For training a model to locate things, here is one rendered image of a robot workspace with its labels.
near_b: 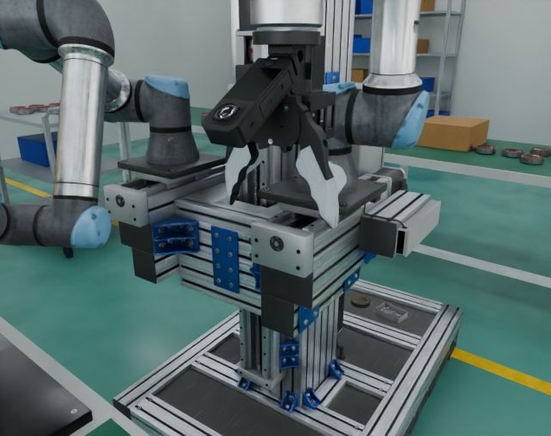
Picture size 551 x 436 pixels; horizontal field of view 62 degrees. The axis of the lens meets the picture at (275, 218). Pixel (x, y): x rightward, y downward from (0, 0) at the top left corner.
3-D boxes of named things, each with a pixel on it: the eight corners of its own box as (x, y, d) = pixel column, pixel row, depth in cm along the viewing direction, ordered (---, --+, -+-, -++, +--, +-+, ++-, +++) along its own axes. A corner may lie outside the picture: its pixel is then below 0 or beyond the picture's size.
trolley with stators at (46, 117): (78, 208, 406) (59, 91, 371) (148, 235, 347) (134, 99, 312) (7, 227, 362) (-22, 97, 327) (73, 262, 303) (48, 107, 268)
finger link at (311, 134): (345, 170, 47) (304, 95, 47) (338, 174, 46) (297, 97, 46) (311, 189, 50) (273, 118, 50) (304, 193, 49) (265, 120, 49)
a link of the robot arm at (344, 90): (310, 137, 110) (312, 79, 105) (365, 142, 104) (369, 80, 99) (290, 146, 100) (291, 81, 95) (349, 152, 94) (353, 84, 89)
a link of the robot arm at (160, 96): (184, 128, 122) (181, 75, 117) (137, 127, 124) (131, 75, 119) (196, 121, 133) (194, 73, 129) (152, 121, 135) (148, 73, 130)
